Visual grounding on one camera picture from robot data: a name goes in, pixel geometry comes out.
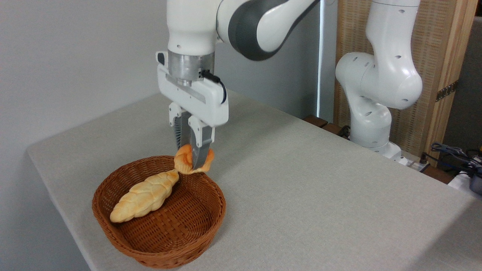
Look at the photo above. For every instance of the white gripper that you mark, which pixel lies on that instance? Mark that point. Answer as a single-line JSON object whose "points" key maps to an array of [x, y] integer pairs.
{"points": [[205, 101]]}

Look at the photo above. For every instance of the round orange bread bun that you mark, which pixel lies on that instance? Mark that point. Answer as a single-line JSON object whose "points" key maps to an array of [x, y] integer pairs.
{"points": [[184, 160]]}

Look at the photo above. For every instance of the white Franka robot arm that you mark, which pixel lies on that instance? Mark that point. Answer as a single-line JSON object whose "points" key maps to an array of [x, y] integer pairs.
{"points": [[380, 75]]}

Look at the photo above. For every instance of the long pale braided bread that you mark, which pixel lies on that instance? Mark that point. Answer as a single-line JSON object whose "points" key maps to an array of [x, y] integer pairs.
{"points": [[145, 196]]}

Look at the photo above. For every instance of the brown woven wicker basket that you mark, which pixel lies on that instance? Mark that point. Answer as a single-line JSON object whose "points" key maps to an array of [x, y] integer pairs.
{"points": [[177, 229]]}

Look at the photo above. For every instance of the metal screen hinge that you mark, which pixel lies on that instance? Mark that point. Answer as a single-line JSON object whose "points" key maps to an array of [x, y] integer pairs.
{"points": [[447, 90]]}

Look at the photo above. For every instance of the wooden folding screen panel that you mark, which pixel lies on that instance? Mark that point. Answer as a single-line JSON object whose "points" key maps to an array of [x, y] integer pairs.
{"points": [[433, 41]]}

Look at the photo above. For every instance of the dark grey plastic device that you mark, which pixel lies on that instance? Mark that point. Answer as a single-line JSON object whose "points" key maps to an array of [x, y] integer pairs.
{"points": [[476, 184]]}

